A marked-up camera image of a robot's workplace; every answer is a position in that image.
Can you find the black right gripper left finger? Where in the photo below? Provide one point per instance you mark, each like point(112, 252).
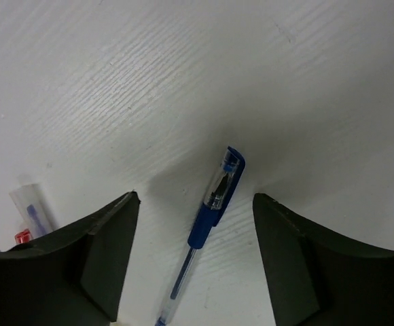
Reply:
point(74, 275)

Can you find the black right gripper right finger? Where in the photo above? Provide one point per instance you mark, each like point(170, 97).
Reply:
point(316, 276)

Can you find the blue gel pen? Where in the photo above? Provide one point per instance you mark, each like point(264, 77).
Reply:
point(212, 208)

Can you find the red gel pen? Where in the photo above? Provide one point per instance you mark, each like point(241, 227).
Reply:
point(23, 237)

